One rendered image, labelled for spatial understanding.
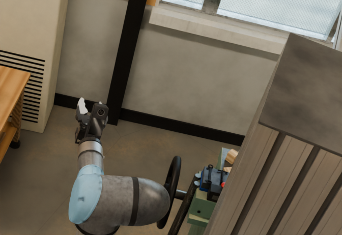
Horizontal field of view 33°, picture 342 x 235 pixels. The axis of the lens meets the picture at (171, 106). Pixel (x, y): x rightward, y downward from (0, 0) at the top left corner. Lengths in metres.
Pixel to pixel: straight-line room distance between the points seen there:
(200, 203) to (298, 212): 1.32
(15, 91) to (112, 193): 1.74
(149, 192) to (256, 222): 0.57
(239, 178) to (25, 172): 2.62
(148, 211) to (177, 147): 2.33
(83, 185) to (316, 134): 0.73
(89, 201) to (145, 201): 0.13
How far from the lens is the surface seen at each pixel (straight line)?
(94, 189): 1.35
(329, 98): 0.83
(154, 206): 1.38
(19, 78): 3.12
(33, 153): 3.46
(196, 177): 2.15
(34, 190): 3.27
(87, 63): 3.56
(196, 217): 2.16
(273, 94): 0.78
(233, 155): 2.34
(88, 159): 1.71
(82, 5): 3.35
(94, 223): 1.39
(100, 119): 1.79
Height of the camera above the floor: 2.46
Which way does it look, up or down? 38 degrees down
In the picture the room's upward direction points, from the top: 17 degrees clockwise
